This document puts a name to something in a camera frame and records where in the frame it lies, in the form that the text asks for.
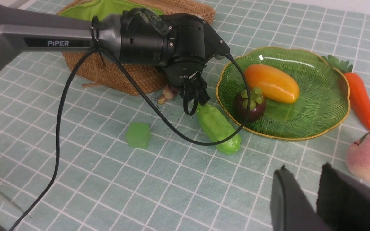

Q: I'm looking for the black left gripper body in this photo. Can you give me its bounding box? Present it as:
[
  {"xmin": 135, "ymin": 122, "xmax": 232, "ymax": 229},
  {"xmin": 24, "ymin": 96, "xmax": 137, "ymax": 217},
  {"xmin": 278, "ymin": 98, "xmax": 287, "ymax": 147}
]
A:
[{"xmin": 161, "ymin": 13, "xmax": 230, "ymax": 104}]

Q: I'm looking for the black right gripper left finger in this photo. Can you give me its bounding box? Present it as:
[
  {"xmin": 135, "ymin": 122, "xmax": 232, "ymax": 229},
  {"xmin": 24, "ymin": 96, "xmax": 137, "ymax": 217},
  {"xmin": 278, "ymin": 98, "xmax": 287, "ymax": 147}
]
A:
[{"xmin": 270, "ymin": 165, "xmax": 330, "ymax": 231}]

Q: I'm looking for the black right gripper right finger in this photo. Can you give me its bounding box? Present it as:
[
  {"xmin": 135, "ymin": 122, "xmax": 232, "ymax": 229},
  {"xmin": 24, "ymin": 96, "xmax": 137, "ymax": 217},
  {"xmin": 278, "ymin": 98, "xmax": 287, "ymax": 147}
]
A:
[{"xmin": 317, "ymin": 163, "xmax": 370, "ymax": 231}]

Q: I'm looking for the green toy cucumber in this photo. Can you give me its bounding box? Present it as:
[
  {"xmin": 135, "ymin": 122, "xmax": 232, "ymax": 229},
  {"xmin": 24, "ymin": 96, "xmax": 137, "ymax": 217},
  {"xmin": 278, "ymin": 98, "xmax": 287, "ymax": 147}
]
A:
[{"xmin": 196, "ymin": 104, "xmax": 241, "ymax": 155}]

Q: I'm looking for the dark purple toy mangosteen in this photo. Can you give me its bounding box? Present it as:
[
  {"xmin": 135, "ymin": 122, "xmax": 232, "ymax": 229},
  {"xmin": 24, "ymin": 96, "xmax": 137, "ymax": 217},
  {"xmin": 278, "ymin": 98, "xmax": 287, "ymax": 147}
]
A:
[{"xmin": 233, "ymin": 87, "xmax": 266, "ymax": 123}]

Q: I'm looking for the yellow orange toy mango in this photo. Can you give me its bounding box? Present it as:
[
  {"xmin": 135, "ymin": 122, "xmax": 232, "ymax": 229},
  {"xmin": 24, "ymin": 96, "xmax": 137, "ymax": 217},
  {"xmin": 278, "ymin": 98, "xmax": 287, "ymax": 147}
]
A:
[{"xmin": 245, "ymin": 64, "xmax": 300, "ymax": 104}]

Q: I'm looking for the orange toy carrot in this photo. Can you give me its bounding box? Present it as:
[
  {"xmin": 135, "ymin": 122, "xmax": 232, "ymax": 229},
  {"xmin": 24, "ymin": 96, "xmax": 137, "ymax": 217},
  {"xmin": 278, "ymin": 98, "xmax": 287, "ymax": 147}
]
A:
[{"xmin": 322, "ymin": 55, "xmax": 370, "ymax": 131}]

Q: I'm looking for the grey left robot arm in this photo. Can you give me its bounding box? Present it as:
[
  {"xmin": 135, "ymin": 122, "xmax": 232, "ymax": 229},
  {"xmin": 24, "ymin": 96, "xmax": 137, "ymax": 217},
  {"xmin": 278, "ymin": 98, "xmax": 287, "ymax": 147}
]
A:
[{"xmin": 0, "ymin": 5, "xmax": 253, "ymax": 231}]

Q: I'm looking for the woven wicker basket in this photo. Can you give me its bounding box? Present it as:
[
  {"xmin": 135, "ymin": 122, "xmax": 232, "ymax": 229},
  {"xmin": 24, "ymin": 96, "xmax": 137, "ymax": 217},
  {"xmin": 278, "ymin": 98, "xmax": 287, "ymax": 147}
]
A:
[{"xmin": 57, "ymin": 0, "xmax": 216, "ymax": 96}]

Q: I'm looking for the green foam block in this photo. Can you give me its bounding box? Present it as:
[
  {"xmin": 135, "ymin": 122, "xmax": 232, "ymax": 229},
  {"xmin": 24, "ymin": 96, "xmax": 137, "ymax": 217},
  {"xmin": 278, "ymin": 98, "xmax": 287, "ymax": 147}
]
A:
[{"xmin": 125, "ymin": 122, "xmax": 151, "ymax": 149}]

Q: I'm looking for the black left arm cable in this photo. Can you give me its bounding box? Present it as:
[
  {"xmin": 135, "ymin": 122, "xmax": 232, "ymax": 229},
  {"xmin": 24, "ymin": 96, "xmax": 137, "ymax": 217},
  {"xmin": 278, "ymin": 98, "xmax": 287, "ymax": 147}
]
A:
[{"xmin": 9, "ymin": 16, "xmax": 252, "ymax": 231}]

